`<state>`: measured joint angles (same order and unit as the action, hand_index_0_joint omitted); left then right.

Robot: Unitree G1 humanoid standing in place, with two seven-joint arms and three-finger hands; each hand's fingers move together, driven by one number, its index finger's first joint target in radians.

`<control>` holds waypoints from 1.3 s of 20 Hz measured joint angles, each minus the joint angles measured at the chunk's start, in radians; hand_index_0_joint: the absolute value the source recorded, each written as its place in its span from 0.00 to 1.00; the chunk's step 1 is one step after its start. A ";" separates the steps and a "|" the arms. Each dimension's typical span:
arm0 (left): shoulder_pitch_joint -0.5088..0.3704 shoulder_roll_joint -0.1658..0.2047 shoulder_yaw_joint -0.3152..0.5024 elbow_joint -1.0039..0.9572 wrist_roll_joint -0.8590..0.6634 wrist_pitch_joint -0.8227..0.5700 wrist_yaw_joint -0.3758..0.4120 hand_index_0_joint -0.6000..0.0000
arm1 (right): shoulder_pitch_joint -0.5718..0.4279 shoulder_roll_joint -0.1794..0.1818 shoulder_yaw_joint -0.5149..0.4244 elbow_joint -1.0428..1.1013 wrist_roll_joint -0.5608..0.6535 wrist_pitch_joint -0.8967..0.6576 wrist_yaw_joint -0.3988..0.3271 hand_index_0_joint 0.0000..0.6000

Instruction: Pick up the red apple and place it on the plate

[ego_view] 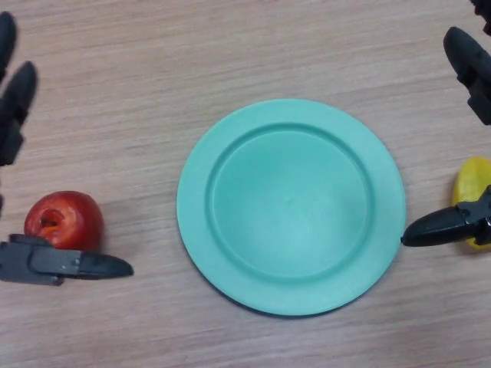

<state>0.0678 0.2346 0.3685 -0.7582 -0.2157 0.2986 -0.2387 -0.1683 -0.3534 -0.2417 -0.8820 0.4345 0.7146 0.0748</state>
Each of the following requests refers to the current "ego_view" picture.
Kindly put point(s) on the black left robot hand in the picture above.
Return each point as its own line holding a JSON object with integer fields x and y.
{"x": 38, "y": 264}

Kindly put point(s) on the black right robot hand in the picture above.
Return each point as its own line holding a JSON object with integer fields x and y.
{"x": 468, "y": 61}

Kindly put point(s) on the red apple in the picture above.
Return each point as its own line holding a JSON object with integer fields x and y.
{"x": 74, "y": 218}

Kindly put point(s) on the green round plate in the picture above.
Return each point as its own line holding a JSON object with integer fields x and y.
{"x": 291, "y": 207}

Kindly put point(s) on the yellow starfruit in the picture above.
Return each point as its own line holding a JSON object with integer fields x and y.
{"x": 472, "y": 180}

